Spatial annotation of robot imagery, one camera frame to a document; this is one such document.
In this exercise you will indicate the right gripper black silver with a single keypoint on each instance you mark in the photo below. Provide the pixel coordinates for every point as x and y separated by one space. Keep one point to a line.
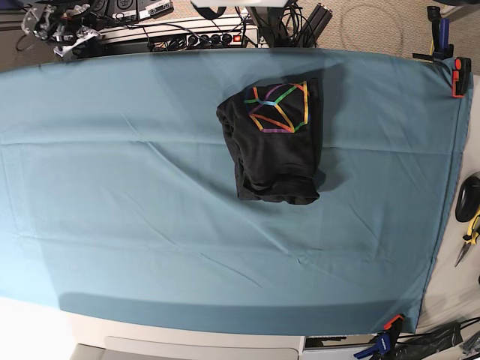
83 35

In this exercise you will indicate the black T-shirt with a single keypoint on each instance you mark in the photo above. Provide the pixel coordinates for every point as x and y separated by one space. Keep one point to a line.
274 134

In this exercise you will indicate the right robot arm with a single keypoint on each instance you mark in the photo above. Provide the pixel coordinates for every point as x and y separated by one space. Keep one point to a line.
64 25

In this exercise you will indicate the blue table cloth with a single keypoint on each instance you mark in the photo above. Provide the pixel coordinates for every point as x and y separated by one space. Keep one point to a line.
118 197

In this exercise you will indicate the black aluminium extrusion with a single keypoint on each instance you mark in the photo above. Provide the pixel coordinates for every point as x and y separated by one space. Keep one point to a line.
314 26

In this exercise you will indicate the blue bar clamp top right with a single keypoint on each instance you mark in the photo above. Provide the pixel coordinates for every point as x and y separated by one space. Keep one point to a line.
440 49

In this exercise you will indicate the orange black clamp top right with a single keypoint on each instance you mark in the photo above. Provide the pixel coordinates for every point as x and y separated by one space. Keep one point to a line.
461 76

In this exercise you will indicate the black computer mouse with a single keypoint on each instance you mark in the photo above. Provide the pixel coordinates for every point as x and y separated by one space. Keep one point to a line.
467 200

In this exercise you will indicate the orange blue clamp bottom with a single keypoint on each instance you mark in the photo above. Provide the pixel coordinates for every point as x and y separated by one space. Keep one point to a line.
385 341

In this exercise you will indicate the black power strip red switch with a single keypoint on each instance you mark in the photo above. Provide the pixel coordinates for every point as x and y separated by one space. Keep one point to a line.
182 42

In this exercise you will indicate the yellow handled pliers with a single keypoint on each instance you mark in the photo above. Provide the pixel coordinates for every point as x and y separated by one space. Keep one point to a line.
470 238

